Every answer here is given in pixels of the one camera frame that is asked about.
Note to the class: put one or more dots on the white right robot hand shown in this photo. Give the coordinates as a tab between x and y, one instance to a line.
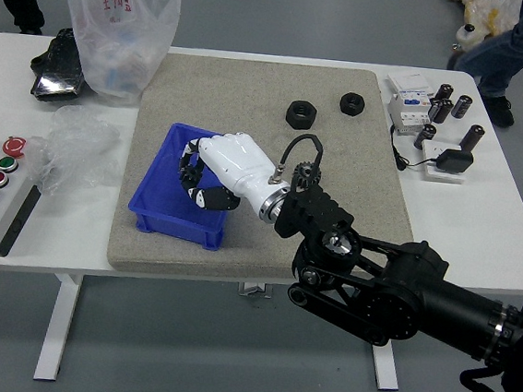
237	161

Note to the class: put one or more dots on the large black gear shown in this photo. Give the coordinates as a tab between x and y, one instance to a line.
305	170

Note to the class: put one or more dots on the big black hex nut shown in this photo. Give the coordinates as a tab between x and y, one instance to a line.
302	114

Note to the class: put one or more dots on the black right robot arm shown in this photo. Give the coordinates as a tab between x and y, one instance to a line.
396	283

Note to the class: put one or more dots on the small black hex nut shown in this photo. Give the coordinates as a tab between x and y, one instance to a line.
353	104

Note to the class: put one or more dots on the grey-brown table mat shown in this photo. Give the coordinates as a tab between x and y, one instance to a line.
253	88

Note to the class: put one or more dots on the blue plastic bin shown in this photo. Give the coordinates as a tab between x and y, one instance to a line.
167	208

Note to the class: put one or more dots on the crumpled clear plastic bag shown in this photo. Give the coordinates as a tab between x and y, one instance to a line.
78	150

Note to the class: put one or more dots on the white plastic bag red print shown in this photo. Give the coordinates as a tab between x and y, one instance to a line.
118	52

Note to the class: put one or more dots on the white circuit breaker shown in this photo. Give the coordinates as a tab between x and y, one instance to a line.
404	112

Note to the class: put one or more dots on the black cylindrical capacitor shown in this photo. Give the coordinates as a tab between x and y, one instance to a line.
473	137
424	136
444	92
446	111
434	111
462	106

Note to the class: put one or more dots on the flat white carton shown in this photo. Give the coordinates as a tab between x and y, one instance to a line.
409	82

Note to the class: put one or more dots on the black plastic tray pack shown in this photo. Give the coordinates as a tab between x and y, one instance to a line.
53	74

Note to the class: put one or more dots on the black power adapter plug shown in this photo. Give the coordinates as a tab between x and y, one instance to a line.
455	161

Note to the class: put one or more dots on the white table leg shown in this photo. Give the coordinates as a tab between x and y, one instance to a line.
386	370
56	324

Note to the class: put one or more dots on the plastic-wrapped yellow white bundle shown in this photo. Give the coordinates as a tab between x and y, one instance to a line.
483	13

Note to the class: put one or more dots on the metal under-table bracket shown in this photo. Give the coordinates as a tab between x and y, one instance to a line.
254	290

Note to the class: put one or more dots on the white wall socket block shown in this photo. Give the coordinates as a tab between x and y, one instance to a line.
432	152

